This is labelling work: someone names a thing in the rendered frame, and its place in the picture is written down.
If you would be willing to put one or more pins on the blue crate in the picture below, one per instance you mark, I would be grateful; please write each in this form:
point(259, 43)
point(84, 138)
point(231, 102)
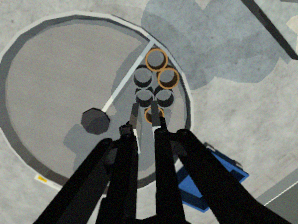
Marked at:
point(189, 192)

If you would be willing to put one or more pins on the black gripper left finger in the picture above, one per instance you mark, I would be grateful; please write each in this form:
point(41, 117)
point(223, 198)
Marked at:
point(77, 199)

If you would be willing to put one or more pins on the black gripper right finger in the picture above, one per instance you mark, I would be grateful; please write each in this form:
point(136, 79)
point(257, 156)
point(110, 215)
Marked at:
point(229, 201)

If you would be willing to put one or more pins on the bronze bushing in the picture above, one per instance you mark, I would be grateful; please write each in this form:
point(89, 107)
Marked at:
point(172, 83)
point(148, 117)
point(160, 67)

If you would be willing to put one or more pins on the grey metal ring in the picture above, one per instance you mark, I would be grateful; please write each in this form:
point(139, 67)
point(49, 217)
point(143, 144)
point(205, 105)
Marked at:
point(147, 103)
point(141, 85)
point(165, 104)

